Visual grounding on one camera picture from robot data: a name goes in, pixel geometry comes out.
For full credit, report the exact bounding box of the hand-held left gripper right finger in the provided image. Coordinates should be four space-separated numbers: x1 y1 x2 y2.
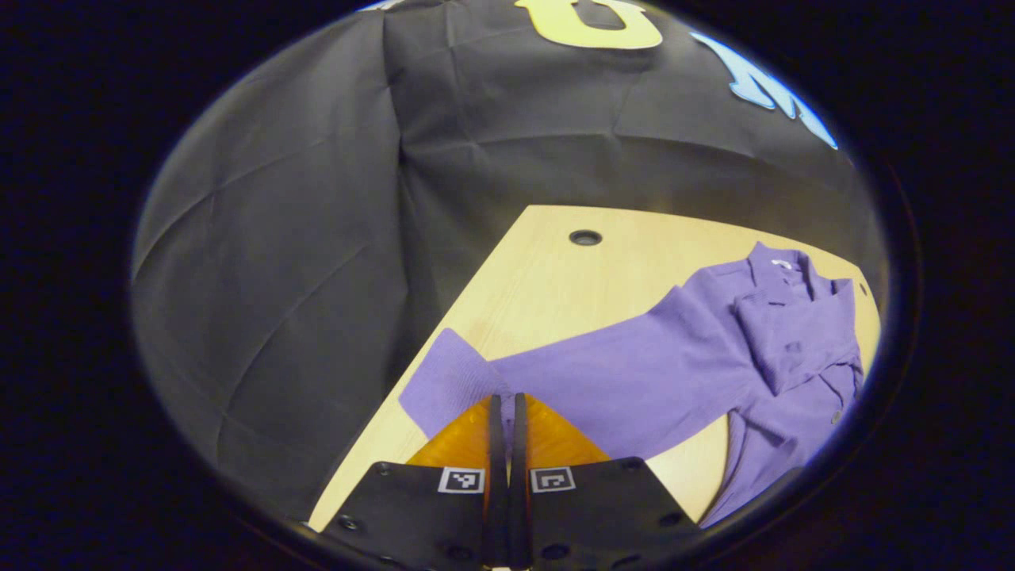
511 393 703 570

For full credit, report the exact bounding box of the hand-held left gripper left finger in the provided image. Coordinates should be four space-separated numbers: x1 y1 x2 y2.
321 393 508 571

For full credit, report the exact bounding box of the purple button shirt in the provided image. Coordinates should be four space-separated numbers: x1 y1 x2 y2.
398 242 865 530

